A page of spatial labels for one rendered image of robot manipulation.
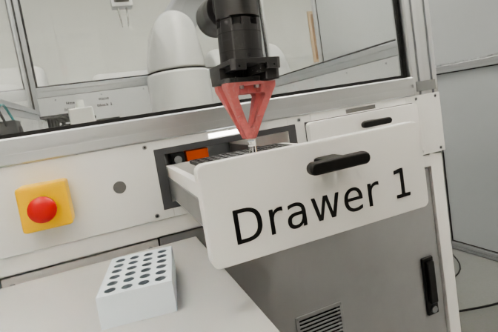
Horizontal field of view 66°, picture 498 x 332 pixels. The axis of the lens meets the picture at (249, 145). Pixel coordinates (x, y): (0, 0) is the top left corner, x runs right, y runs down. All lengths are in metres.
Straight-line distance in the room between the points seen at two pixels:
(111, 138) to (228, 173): 0.35
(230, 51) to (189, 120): 0.26
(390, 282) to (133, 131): 0.69
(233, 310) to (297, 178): 0.16
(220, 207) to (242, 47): 0.20
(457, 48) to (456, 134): 0.45
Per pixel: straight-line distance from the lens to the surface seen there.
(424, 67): 1.02
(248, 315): 0.44
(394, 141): 0.50
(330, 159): 0.40
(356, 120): 0.86
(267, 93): 0.49
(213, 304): 0.48
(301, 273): 0.88
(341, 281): 0.94
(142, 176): 0.72
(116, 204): 0.72
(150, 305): 0.48
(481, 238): 2.45
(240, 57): 0.48
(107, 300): 0.48
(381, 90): 0.93
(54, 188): 0.67
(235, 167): 0.39
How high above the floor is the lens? 0.98
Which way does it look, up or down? 5 degrees down
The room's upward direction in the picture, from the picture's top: 9 degrees counter-clockwise
